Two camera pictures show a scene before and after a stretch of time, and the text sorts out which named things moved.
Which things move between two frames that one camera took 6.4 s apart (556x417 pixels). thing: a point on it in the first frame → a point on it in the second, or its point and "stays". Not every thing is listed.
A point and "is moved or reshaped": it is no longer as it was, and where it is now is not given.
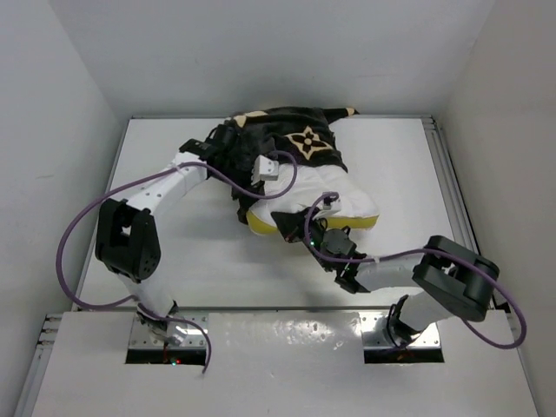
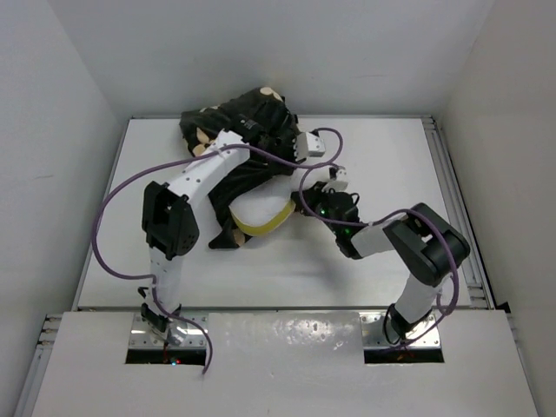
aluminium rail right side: (455, 203) stays
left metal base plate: (141, 337) stays
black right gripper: (291, 224) → (314, 194)
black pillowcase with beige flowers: (260, 134) is moved or reshaped
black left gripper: (248, 181) → (290, 142)
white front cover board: (285, 365) stays
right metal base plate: (374, 334) stays
